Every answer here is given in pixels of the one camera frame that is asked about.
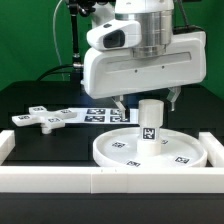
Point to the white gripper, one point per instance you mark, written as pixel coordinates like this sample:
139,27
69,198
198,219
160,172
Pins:
116,73

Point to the white round table top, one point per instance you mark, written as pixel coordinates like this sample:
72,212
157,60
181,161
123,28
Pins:
148,148

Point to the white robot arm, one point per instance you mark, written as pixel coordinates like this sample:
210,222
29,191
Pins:
139,50

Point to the white marker sheet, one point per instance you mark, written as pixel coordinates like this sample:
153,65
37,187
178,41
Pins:
102,116

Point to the white right fence bar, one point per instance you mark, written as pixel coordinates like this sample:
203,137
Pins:
214,149

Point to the white fence bar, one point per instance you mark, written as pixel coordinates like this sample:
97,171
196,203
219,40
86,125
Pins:
7,143
214,149
35,179

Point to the white cross-shaped table base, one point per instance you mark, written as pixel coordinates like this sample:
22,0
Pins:
48,120

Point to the white left fence bar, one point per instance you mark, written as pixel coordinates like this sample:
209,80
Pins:
7,143

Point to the white front fence bar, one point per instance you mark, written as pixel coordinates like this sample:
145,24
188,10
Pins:
35,179

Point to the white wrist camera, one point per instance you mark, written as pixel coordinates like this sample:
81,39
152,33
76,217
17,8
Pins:
115,34

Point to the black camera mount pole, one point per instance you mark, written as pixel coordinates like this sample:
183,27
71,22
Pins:
83,8

